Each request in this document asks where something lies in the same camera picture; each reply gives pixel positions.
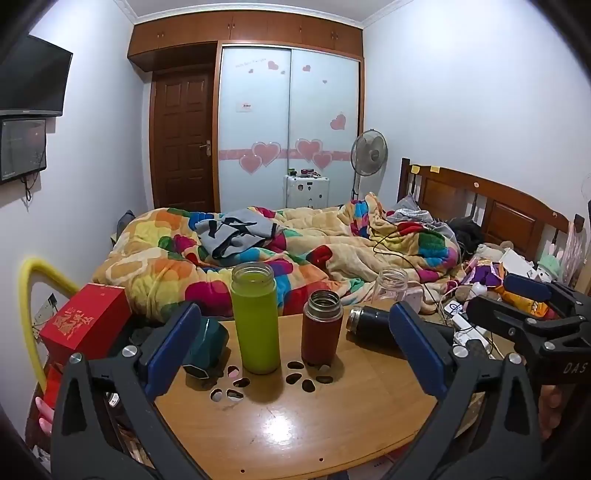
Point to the red-brown thermos cup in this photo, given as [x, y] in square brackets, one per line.
[322, 332]

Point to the small white bottle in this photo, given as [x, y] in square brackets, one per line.
[479, 290]

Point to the black thermos cup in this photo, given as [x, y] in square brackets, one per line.
[369, 325]

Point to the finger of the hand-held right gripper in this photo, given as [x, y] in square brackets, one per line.
[526, 287]
[501, 316]

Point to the pink plastic bag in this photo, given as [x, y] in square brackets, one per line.
[575, 249]

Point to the black cloth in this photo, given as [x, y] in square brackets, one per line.
[466, 235]

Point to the green white plush toy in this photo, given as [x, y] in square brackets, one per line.
[549, 269]

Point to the wooden wardrobe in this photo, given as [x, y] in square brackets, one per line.
[244, 32]

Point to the colourful patchwork blanket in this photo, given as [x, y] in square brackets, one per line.
[152, 258]

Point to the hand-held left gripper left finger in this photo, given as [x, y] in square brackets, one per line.
[171, 350]

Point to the person's right hand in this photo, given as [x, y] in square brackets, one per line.
[549, 410]

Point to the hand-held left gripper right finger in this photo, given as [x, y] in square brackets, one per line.
[415, 351]

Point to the grey striped cloth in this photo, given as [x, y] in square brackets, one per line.
[413, 213]

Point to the red gift box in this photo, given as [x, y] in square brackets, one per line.
[85, 323]

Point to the white sliding wardrobe door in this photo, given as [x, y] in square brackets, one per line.
[251, 115]
[323, 92]

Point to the tall green cup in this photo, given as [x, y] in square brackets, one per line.
[255, 323]

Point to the orange snack packet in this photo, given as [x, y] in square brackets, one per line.
[526, 304]

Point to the clear glass cup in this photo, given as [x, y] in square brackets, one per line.
[391, 286]

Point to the wooden bed headboard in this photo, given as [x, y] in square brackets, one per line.
[489, 203]

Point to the white power strip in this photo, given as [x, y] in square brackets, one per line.
[464, 321]

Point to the teal faceted cup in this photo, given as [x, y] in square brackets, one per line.
[208, 342]

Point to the purple plush doll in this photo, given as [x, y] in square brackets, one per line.
[485, 272]

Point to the black wall television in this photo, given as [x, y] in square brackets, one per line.
[32, 78]

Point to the small white cabinet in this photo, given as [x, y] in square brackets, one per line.
[307, 193]

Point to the pale pink small container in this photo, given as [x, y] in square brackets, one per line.
[414, 299]

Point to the grey black garment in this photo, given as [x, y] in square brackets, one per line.
[235, 233]

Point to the brown wooden door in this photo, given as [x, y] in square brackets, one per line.
[182, 138]

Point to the small dark wall screen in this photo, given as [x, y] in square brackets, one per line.
[23, 147]

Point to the standing fan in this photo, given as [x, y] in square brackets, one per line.
[368, 154]

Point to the white cardboard box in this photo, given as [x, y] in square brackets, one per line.
[517, 265]

